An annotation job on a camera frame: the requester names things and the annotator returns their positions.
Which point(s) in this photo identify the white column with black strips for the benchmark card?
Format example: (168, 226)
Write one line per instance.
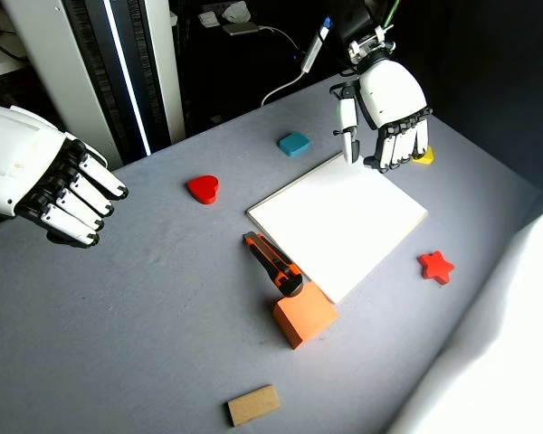
(50, 45)

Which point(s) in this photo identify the yellow rounded block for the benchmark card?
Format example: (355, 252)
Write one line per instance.
(427, 158)

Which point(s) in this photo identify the orange black utility knife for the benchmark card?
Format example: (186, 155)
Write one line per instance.
(271, 262)

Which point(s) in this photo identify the red heart block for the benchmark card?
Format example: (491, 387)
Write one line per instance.
(203, 189)

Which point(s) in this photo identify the small white box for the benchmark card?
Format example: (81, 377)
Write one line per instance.
(207, 18)

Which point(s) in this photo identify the tan wooden block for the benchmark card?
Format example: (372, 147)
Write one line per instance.
(253, 405)

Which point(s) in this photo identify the orange foam block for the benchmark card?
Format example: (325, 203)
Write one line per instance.
(303, 316)

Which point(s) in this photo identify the white crumpled object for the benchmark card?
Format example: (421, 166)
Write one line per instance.
(236, 12)

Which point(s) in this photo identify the red star block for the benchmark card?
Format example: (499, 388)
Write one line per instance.
(435, 267)

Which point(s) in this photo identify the grey table cloth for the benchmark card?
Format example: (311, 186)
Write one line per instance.
(117, 316)

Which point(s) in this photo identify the silver power bank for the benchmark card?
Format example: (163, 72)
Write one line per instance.
(240, 28)

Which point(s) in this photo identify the white cutting board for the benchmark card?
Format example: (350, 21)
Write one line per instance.
(335, 226)

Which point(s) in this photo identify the blue rounded block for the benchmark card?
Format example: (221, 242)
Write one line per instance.
(294, 144)

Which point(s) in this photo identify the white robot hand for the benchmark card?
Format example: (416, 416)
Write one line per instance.
(22, 163)
(391, 92)

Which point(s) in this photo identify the white adapter stick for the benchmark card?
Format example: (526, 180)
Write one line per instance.
(316, 45)

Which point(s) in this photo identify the white blurred panel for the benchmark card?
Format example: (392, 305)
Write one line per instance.
(502, 339)

